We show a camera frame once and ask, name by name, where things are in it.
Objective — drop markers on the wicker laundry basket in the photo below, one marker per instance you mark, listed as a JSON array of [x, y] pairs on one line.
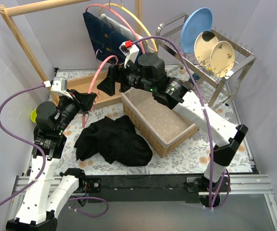
[[163, 128]]

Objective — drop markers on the white skirt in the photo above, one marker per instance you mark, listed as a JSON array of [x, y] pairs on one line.
[[123, 30]]

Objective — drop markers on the black garment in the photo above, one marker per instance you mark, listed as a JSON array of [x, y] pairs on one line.
[[114, 140]]

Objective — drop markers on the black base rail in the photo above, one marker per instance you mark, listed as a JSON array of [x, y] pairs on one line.
[[190, 188]]

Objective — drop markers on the wooden clothes rack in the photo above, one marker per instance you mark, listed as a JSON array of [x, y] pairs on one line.
[[7, 14]]

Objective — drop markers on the floral tablecloth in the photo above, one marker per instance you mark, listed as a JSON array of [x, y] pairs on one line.
[[191, 156]]

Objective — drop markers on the cream plate black spot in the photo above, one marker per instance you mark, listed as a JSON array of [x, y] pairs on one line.
[[204, 44]]

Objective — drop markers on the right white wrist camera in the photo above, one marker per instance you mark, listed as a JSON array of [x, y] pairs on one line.
[[130, 51]]

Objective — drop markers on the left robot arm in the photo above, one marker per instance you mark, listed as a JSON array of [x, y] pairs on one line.
[[40, 209]]

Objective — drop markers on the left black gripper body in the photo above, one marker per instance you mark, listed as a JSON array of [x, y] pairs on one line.
[[78, 99]]

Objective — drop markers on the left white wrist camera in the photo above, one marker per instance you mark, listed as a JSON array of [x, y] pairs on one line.
[[58, 86]]

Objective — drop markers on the pink hanger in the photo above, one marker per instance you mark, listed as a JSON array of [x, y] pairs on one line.
[[84, 119], [124, 22]]

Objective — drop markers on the blue plate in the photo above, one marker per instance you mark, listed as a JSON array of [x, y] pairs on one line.
[[199, 21]]

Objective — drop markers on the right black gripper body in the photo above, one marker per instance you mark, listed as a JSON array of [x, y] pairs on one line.
[[118, 78]]

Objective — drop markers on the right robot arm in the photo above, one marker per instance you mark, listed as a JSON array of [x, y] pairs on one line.
[[225, 137]]

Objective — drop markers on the metal dish rack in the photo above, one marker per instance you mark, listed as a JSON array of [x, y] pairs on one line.
[[222, 93]]

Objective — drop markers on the green bowl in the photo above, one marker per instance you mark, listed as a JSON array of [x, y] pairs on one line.
[[33, 115]]

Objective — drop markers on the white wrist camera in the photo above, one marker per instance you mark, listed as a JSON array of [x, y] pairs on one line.
[[58, 86], [130, 51]]

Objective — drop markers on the teal cup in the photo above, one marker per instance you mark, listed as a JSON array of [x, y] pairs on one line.
[[195, 77]]

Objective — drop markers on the yellow hanger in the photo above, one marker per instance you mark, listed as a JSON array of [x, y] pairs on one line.
[[138, 22]]

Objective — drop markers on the cream plate flower print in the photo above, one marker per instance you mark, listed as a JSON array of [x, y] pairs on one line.
[[222, 58]]

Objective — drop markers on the blue denim skirt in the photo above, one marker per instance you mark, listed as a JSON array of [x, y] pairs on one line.
[[105, 40]]

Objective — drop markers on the pink hanger front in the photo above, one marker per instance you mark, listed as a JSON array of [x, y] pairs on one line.
[[124, 22]]

